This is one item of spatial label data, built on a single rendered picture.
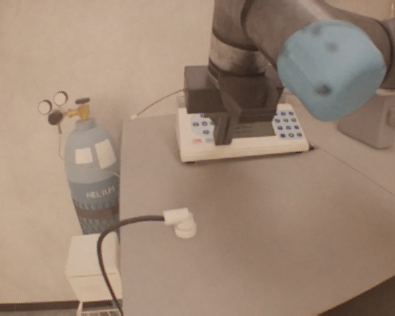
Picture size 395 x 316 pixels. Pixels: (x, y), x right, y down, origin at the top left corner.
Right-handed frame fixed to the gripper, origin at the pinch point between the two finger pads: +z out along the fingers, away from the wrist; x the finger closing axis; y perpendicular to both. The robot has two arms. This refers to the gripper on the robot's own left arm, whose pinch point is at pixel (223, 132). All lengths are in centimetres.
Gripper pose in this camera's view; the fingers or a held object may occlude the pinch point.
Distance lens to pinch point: 46.0
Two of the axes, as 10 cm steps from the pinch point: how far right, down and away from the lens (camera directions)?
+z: -0.5, 5.0, 8.6
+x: -9.9, 0.9, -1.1
